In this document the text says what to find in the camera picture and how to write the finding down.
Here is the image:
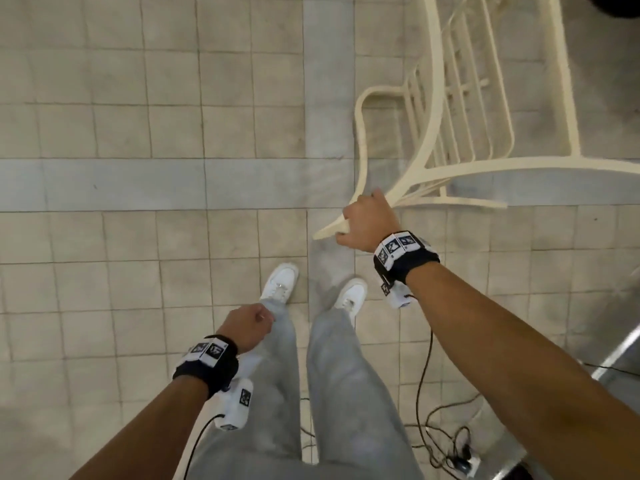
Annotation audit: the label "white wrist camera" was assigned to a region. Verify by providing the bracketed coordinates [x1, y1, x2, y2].
[380, 274, 416, 309]
[215, 378, 254, 432]

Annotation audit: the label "grey trousers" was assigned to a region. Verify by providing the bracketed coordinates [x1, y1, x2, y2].
[186, 297, 426, 480]

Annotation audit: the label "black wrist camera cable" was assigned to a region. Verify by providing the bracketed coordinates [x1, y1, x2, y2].
[404, 294, 453, 468]
[182, 414, 223, 480]

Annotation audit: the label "white shoe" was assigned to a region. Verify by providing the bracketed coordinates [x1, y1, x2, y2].
[333, 278, 368, 316]
[260, 263, 300, 305]

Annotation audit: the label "silver metal rail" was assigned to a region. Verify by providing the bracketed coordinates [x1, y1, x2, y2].
[477, 324, 640, 480]

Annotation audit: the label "person's right hand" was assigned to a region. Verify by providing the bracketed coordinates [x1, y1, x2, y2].
[336, 189, 401, 254]

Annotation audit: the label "white right shoe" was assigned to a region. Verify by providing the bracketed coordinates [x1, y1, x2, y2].
[333, 278, 368, 316]

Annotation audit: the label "white left shoe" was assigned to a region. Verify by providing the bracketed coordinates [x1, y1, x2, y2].
[260, 263, 300, 305]

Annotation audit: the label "black wristband with markers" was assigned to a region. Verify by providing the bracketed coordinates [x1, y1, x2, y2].
[374, 231, 441, 286]
[172, 335, 240, 399]

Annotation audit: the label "white power strip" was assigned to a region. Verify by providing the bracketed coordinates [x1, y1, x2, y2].
[448, 444, 482, 478]

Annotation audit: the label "cream metal chair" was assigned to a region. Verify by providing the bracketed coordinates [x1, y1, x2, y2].
[312, 0, 640, 241]

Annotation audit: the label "person's left forearm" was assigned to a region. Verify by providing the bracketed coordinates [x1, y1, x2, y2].
[70, 376, 210, 480]

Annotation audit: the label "person's right forearm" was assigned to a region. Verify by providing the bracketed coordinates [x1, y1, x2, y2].
[404, 262, 640, 480]

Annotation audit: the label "dark round object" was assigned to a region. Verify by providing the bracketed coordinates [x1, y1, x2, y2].
[585, 0, 640, 19]

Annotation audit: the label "person's left hand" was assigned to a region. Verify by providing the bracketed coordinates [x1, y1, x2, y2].
[216, 303, 276, 354]

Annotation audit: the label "black floor cable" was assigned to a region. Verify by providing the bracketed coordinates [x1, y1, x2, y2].
[581, 362, 640, 379]

